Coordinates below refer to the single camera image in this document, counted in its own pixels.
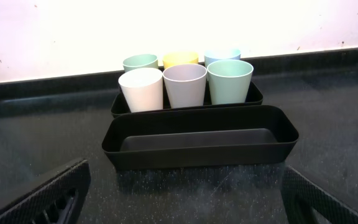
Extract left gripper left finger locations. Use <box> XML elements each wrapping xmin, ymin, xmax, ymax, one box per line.
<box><xmin>0</xmin><ymin>158</ymin><xmax>91</xmax><ymax>224</ymax></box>

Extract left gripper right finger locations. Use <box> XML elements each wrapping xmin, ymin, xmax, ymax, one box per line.
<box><xmin>280</xmin><ymin>166</ymin><xmax>358</xmax><ymax>224</ymax></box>

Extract black tray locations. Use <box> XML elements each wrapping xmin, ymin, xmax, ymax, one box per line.
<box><xmin>110</xmin><ymin>81</ymin><xmax>264</xmax><ymax>118</ymax></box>
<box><xmin>101</xmin><ymin>105</ymin><xmax>300</xmax><ymax>171</ymax></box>

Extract green cup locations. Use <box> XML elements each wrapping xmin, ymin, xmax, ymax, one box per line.
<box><xmin>206</xmin><ymin>59</ymin><xmax>254</xmax><ymax>105</ymax></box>
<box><xmin>122</xmin><ymin>54</ymin><xmax>159</xmax><ymax>73</ymax></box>

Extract white cup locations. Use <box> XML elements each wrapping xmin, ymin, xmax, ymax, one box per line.
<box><xmin>117</xmin><ymin>67</ymin><xmax>164</xmax><ymax>113</ymax></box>

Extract grey cup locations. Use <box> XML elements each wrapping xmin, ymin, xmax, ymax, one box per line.
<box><xmin>162</xmin><ymin>63</ymin><xmax>208</xmax><ymax>109</ymax></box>

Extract blue cup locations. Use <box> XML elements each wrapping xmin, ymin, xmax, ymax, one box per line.
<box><xmin>203</xmin><ymin>47</ymin><xmax>242</xmax><ymax>68</ymax></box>

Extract yellow cup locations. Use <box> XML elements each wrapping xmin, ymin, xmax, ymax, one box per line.
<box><xmin>162</xmin><ymin>51</ymin><xmax>200</xmax><ymax>70</ymax></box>

